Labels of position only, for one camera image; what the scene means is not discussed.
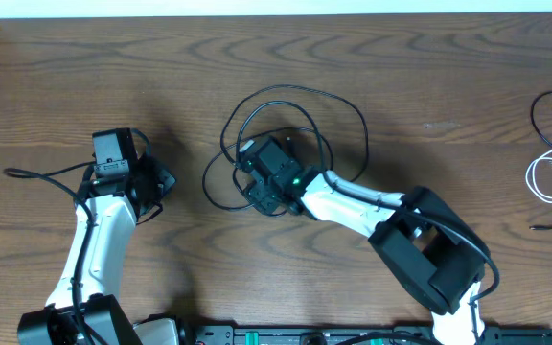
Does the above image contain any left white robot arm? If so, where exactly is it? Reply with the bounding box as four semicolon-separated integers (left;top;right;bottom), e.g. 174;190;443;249
17;128;179;344

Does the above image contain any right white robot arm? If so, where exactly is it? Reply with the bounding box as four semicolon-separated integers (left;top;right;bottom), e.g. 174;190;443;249
236;136;491;344

